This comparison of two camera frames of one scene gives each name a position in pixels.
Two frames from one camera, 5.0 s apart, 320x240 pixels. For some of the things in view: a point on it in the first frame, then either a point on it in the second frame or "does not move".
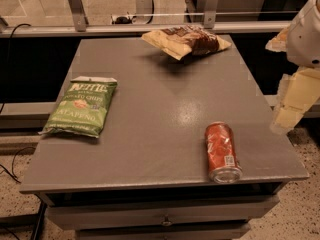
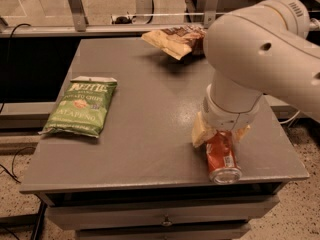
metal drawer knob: (166, 222) does not move
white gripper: (305, 40) -> (227, 118)
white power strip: (123, 19) does not move
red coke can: (222, 154) does not move
